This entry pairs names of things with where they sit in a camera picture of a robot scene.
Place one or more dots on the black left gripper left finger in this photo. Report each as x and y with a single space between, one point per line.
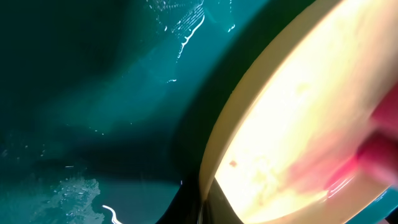
185 206

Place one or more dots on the orange sponge with dark scourer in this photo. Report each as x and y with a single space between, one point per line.
377 155

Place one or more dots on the teal plastic tray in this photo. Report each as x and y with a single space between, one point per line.
107 106

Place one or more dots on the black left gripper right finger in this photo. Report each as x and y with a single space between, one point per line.
216 208

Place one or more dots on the yellow-green plate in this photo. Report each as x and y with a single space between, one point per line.
300 112

